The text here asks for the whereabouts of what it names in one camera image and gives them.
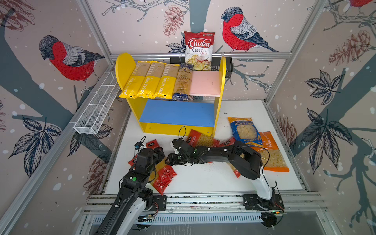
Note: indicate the orange pasta bag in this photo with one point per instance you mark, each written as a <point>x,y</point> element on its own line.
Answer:
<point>271,156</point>

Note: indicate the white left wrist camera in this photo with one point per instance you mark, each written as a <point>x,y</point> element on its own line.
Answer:
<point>139,145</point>

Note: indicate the blue orecchiette pasta bag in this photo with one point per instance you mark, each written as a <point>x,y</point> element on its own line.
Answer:
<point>244,130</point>

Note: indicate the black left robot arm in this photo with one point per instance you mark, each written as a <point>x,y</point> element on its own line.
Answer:
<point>133,196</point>

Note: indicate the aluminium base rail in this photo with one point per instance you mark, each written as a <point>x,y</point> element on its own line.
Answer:
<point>202,208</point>

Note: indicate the Chuba cassava chips bag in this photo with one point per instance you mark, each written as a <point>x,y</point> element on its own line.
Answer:
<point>199,50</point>

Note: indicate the red fusilli bag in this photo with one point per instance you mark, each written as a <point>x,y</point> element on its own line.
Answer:
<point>196,138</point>
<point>226,143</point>

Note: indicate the yellow spaghetti pack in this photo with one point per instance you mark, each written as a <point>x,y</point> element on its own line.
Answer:
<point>152,79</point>
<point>167,82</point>
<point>135,81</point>

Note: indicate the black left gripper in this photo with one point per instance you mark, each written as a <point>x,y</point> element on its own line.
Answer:
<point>158,153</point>

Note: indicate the yellow wooden shelf unit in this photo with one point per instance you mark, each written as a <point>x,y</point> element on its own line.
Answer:
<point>163,116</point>

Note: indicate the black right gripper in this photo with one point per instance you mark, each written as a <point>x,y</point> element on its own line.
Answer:
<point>172,160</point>

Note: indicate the dark blue spaghetti pack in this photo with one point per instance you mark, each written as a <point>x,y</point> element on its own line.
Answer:
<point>183,83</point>

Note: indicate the red spaghetti pack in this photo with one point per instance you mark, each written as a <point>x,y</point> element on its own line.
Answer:
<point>163,174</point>
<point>133,160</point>

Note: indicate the white wire wall basket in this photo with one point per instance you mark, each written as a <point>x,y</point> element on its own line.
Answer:
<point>95,113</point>

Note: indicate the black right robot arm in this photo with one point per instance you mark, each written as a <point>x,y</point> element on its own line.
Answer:
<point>242,157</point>

